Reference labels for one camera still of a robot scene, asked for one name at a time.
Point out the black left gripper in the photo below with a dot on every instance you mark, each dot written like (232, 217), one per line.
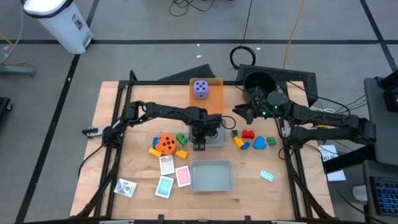
(203, 123)

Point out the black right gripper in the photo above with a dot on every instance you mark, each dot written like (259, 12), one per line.
(259, 111)

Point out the red toy block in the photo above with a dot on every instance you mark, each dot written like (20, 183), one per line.
(248, 134)

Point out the dark green small block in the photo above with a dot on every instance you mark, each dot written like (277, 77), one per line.
(234, 133)

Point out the blue small toy block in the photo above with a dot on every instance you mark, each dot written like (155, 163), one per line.
(245, 145)

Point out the blue large toy block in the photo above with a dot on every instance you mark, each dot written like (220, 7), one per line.
(259, 143)

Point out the orange foam die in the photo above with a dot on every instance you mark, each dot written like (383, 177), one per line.
(167, 144)

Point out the purple foam die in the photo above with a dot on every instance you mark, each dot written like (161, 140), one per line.
(201, 89)

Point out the teal playing card box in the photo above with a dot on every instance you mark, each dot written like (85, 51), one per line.
(164, 186)

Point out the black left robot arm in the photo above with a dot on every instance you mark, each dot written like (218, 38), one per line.
(164, 110)

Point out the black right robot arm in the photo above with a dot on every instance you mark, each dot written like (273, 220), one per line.
(326, 119)

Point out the green toy block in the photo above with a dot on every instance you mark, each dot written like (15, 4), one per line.
(271, 141)
(181, 138)

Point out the grey plastic bin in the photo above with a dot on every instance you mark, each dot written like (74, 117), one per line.
(219, 141)
(211, 175)

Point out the orange translucent plastic bin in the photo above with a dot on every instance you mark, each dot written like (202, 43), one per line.
(215, 96)

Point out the pink playing card box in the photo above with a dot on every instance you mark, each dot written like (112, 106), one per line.
(183, 176)

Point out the black bucket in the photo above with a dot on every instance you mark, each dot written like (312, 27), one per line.
(259, 80)

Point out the black perforated case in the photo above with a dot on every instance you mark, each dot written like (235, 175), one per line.
(295, 77)

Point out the mint green lego brick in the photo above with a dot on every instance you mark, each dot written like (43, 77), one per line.
(266, 175)

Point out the yellow connector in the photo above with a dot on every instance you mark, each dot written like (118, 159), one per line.
(323, 126)

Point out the white paper sheet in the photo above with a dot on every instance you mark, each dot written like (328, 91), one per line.
(328, 154)
(335, 175)

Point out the grey computer mouse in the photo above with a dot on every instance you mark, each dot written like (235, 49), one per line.
(360, 193)

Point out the black monitor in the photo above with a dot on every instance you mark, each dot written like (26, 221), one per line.
(390, 96)

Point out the backlit keyboard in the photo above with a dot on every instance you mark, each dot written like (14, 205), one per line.
(385, 196)

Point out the white trash can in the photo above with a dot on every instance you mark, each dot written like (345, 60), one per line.
(59, 25)

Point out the grey stand base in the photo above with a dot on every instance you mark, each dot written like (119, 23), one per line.
(18, 70)

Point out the grey metal bracket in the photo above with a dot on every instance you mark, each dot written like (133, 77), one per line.
(91, 132)
(286, 132)

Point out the black metal table frame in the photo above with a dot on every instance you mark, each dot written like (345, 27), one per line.
(155, 82)

